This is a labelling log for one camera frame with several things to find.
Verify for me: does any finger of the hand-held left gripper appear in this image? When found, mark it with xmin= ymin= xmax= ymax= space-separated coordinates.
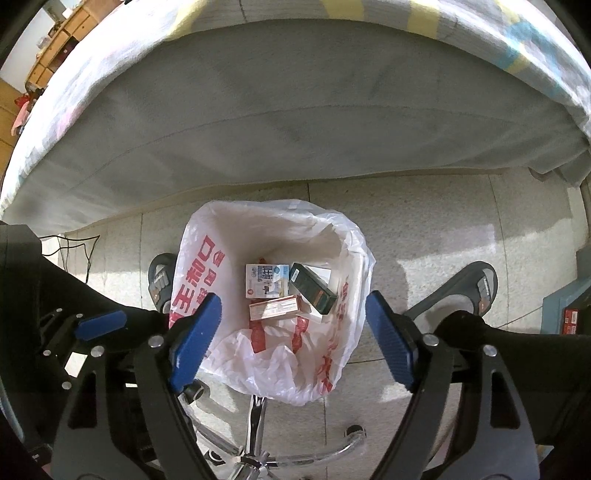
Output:
xmin=44 ymin=310 xmax=127 ymax=370

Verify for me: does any grey box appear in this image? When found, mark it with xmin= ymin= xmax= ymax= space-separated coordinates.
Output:
xmin=541 ymin=279 xmax=591 ymax=335

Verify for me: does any white red-printed plastic bag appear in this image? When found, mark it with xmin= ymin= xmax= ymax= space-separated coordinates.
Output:
xmin=168 ymin=199 xmax=376 ymax=407

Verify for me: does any dark green box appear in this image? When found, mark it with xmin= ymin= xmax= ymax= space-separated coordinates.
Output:
xmin=289 ymin=263 xmax=338 ymax=315

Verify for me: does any white red paper box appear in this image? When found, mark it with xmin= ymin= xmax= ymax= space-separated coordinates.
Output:
xmin=249 ymin=295 xmax=302 ymax=320

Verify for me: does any dark grey slipper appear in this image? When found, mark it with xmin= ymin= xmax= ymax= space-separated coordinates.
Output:
xmin=406 ymin=261 xmax=500 ymax=324
xmin=148 ymin=253 xmax=179 ymax=315

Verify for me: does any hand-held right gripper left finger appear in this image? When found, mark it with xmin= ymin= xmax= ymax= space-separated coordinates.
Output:
xmin=53 ymin=292 xmax=222 ymax=480

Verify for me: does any bed with ring patterned sheet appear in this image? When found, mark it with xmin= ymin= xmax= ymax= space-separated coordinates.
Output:
xmin=0 ymin=0 xmax=591 ymax=236

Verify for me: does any person's left leg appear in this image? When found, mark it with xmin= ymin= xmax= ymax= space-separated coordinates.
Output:
xmin=41 ymin=256 xmax=163 ymax=334

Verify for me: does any black cable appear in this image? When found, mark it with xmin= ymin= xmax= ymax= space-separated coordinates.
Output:
xmin=39 ymin=234 xmax=100 ymax=283

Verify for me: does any chrome chair base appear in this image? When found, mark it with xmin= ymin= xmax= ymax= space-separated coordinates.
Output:
xmin=185 ymin=383 xmax=368 ymax=480

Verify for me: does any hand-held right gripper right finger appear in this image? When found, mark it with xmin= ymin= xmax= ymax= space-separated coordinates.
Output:
xmin=365 ymin=290 xmax=541 ymax=480

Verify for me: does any pink cloth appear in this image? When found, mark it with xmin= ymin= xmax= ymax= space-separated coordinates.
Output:
xmin=13 ymin=91 xmax=34 ymax=136

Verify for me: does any blue white milk carton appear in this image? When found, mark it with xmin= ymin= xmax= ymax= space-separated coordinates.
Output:
xmin=245 ymin=263 xmax=291 ymax=298

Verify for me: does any wooden dresser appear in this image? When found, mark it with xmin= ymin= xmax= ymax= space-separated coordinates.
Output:
xmin=25 ymin=0 xmax=121 ymax=93

